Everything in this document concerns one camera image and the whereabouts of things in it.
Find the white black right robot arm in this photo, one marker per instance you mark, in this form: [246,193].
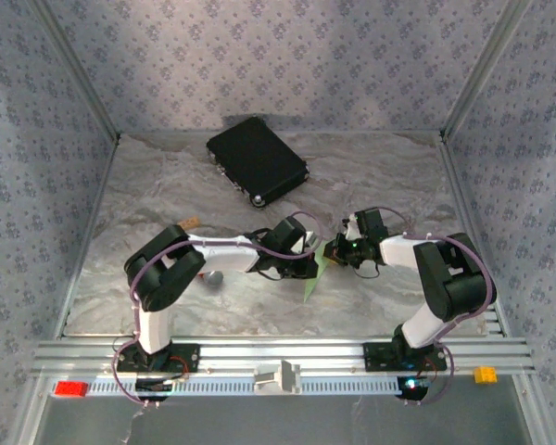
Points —
[398,252]

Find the grey metal bracket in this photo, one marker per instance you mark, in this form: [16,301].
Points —
[287,375]

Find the yellow toy brick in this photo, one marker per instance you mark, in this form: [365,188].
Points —
[485,375]

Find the aluminium corner post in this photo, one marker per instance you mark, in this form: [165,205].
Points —
[479,74]
[83,74]

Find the aluminium side rail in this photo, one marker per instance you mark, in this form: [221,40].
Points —
[471,232]
[89,236]

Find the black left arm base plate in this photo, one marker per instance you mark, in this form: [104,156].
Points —
[190,359]

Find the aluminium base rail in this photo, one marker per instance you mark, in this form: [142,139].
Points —
[278,350]

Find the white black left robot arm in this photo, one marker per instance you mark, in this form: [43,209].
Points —
[227,257]

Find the red toy brick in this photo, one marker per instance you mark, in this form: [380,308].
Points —
[71,389]

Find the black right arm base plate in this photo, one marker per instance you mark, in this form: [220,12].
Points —
[377,357]

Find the black hard case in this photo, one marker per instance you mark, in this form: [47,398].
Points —
[255,157]

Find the red tube with silver cap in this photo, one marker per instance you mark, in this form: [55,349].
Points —
[214,278]

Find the light green paper sheet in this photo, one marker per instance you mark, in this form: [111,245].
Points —
[311,289]

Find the small tan wooden block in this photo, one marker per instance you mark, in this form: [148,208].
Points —
[190,222]

